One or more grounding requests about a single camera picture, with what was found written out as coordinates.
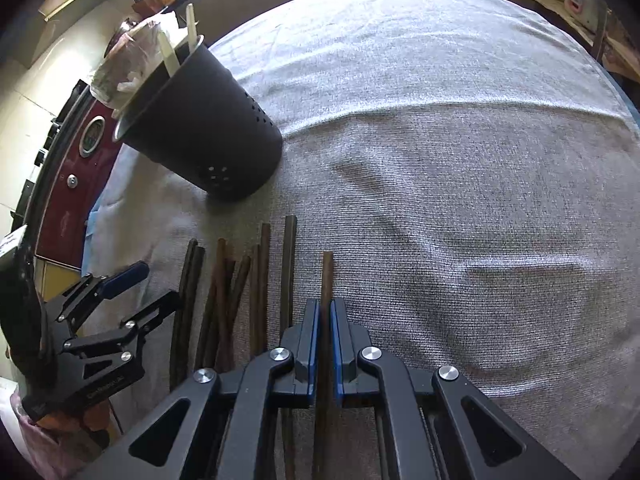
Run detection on black perforated utensil holder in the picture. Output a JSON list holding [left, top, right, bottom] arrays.
[[114, 36, 284, 204]]

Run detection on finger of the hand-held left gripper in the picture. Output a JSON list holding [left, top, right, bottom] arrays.
[[55, 261, 151, 323], [62, 290, 181, 361]]

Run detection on wooden shelf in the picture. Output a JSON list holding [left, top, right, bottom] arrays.
[[525, 0, 640, 81]]

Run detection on plastic-wrapped stack of bowls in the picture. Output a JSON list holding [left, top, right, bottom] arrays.
[[90, 12, 181, 111]]

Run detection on blue under cloth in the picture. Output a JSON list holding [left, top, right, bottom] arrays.
[[82, 195, 119, 273]]

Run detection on brown wooden chopstick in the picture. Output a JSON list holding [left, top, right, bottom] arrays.
[[312, 251, 335, 480]]

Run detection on grey tablecloth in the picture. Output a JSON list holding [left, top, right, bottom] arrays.
[[82, 0, 640, 480]]

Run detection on dark red oven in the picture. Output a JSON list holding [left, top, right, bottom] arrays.
[[32, 95, 123, 271]]

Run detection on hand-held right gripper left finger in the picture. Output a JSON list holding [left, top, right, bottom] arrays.
[[72, 298, 321, 480]]

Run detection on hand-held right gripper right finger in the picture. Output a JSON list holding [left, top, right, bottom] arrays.
[[330, 298, 581, 480]]

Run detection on group of dark chopsticks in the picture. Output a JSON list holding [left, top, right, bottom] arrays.
[[169, 215, 301, 480]]

